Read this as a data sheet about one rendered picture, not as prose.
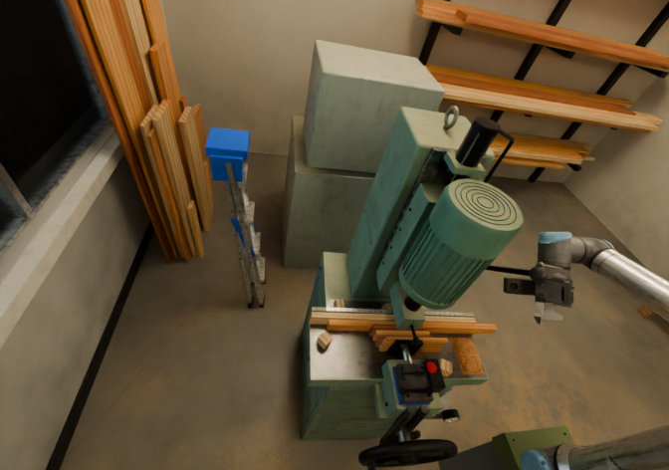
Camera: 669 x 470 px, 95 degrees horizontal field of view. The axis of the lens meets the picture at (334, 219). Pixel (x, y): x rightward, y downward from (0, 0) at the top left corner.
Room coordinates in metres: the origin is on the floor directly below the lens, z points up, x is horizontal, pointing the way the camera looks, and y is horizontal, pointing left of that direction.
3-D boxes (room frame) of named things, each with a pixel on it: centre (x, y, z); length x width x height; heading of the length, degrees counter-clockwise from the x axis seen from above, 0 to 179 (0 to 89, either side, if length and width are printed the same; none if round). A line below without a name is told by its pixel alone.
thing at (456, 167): (0.70, -0.27, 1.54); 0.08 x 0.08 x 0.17; 15
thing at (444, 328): (0.58, -0.37, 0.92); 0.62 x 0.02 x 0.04; 105
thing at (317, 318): (0.58, -0.30, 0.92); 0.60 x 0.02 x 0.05; 105
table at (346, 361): (0.46, -0.33, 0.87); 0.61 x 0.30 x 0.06; 105
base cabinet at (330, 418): (0.68, -0.27, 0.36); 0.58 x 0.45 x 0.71; 15
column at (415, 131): (0.85, -0.23, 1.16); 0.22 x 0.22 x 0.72; 15
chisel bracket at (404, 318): (0.58, -0.30, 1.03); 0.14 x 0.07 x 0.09; 15
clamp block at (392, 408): (0.38, -0.35, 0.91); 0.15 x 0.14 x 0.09; 105
